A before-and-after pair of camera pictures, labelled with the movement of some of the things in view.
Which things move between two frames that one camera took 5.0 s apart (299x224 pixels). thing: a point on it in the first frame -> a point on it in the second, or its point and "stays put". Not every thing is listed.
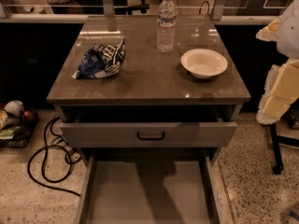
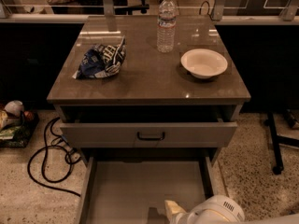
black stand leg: (277, 139) stays put
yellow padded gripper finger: (269, 33) -> (173, 208)
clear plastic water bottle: (166, 24) stays put
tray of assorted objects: (17, 124) stays put
